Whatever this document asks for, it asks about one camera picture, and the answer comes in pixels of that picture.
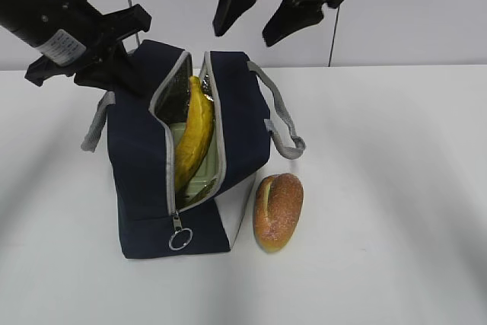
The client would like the yellow banana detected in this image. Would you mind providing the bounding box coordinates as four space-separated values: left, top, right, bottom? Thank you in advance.
174 76 214 193

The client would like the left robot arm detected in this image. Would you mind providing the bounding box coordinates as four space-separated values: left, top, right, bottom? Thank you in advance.
1 0 151 96

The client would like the green lunch box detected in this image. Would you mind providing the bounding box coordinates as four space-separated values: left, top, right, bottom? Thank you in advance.
176 126 219 209

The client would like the brown bread roll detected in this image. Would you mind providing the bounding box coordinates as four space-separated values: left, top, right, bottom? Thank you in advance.
253 173 304 253

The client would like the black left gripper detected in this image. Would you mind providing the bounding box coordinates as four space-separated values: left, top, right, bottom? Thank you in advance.
25 4 151 98

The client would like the navy blue lunch bag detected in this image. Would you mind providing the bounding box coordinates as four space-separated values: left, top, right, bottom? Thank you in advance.
81 40 306 260

